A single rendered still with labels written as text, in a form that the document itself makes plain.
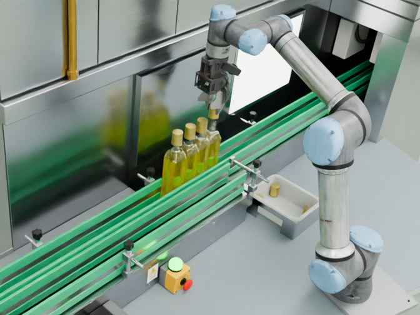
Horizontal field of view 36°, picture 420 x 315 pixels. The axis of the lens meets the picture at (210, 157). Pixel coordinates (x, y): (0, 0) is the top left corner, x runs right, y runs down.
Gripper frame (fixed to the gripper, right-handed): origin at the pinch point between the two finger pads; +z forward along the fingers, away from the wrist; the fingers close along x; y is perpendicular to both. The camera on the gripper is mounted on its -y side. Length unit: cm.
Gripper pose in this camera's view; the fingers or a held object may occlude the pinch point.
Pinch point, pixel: (214, 107)
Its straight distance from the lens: 216.5
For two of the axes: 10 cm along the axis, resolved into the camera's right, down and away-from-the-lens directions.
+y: -7.1, 3.4, -6.2
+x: 7.0, 4.8, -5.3
